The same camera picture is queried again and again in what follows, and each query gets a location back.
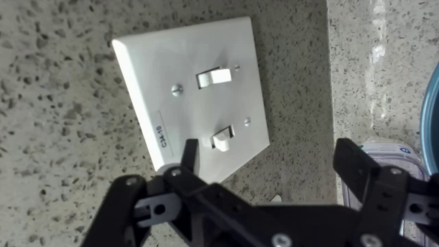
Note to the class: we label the right toggle switch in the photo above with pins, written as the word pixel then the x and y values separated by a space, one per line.
pixel 221 141

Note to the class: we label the left toggle switch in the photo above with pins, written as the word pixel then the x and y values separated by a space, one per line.
pixel 213 77

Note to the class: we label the white gfci outlet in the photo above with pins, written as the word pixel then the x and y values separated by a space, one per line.
pixel 276 200

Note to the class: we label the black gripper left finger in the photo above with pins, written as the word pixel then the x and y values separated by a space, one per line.
pixel 132 206

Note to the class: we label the toggle switch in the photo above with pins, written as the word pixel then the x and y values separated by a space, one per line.
pixel 221 141
pixel 213 77

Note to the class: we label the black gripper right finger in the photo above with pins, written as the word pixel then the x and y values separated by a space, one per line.
pixel 390 197

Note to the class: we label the white double light switch plate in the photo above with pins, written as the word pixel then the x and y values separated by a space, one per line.
pixel 159 71

